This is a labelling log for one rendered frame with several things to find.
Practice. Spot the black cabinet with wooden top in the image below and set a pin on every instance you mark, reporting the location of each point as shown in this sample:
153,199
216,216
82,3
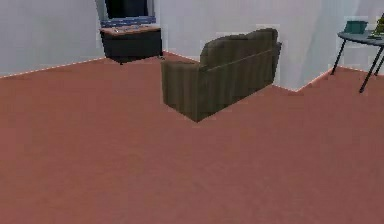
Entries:
131,45

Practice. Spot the black television set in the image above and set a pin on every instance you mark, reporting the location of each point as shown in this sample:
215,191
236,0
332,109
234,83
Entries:
126,8

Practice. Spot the teal box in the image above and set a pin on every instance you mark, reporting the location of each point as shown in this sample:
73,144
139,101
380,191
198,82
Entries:
355,26

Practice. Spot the brown sofa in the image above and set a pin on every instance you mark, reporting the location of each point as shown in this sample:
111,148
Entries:
220,80

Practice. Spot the grey round table black legs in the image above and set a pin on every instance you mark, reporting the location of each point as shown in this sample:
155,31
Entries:
361,38

